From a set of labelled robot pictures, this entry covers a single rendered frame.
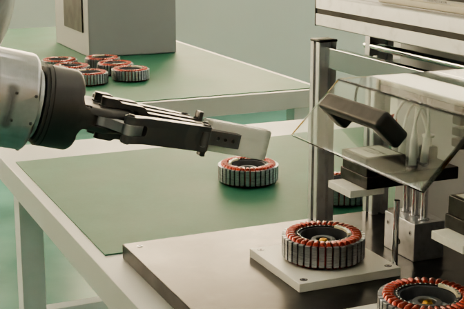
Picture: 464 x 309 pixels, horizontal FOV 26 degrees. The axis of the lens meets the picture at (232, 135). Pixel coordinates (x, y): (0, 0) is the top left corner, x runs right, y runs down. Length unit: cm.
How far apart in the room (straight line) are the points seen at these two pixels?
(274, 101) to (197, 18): 332
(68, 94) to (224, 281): 49
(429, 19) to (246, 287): 41
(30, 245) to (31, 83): 131
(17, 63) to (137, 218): 80
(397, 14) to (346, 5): 13
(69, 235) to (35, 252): 59
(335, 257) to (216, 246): 21
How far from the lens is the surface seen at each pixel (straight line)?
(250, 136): 99
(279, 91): 281
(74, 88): 90
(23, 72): 89
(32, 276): 220
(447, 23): 126
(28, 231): 217
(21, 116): 89
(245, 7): 620
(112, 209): 171
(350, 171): 137
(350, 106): 96
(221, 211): 168
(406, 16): 133
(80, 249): 154
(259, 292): 128
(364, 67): 141
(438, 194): 157
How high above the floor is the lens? 124
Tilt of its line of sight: 13 degrees down
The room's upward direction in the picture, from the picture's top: straight up
